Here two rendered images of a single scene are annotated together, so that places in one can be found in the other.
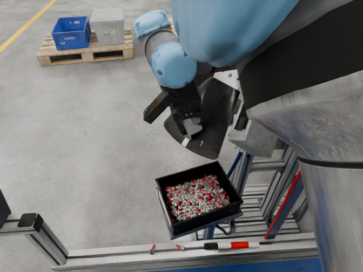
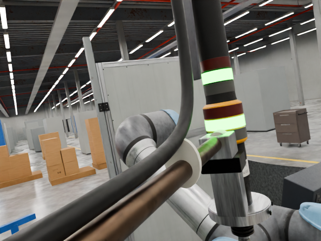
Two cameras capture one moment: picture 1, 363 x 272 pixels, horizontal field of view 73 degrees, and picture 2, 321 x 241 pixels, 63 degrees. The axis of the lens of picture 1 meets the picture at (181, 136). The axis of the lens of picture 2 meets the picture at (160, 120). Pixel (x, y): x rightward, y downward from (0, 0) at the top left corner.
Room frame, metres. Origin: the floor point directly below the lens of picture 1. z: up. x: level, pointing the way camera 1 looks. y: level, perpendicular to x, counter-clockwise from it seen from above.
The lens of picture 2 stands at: (0.87, -0.39, 1.58)
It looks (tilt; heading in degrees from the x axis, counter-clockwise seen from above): 3 degrees down; 156
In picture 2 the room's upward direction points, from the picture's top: 10 degrees counter-clockwise
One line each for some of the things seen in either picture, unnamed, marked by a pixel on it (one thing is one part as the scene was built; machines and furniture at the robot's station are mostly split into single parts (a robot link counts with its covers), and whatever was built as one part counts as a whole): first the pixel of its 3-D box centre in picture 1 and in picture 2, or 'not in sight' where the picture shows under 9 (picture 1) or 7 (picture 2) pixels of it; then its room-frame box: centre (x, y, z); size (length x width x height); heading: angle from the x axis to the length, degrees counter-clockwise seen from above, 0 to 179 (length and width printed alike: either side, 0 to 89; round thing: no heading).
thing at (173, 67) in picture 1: (178, 58); (266, 224); (0.44, 0.01, 1.29); 0.11 x 0.11 x 0.08; 17
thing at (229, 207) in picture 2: not in sight; (231, 173); (0.64, -0.21, 1.49); 0.09 x 0.07 x 0.10; 129
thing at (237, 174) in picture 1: (238, 179); not in sight; (0.77, -0.30, 0.46); 0.09 x 0.05 x 0.91; 4
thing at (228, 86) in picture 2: not in sight; (219, 88); (0.63, -0.20, 1.59); 0.03 x 0.03 x 0.01
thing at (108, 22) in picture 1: (110, 25); not in sight; (3.47, 0.97, 0.31); 0.60 x 0.42 x 0.33; 11
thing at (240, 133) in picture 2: not in sight; (226, 133); (0.63, -0.20, 1.53); 0.04 x 0.04 x 0.01
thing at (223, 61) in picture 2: not in sight; (215, 65); (0.63, -0.20, 1.61); 0.03 x 0.03 x 0.01
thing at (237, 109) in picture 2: not in sight; (222, 110); (0.63, -0.20, 1.56); 0.04 x 0.04 x 0.01
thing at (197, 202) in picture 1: (196, 198); not in sight; (0.42, -0.05, 0.83); 0.19 x 0.14 x 0.04; 110
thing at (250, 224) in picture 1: (242, 217); not in sight; (0.78, -0.39, 0.04); 0.62 x 0.45 x 0.08; 94
